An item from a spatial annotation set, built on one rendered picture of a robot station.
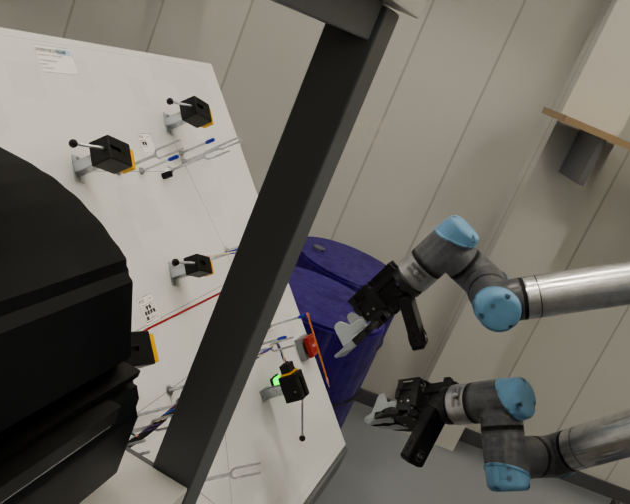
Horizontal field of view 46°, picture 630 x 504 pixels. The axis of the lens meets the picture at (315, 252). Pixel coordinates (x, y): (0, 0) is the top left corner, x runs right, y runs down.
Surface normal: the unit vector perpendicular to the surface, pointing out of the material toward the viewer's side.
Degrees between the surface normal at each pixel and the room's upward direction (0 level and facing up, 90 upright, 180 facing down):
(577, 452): 103
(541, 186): 90
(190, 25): 90
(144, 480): 0
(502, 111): 90
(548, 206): 90
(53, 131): 46
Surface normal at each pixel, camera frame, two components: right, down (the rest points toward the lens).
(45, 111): 0.89, -0.29
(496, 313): -0.05, 0.28
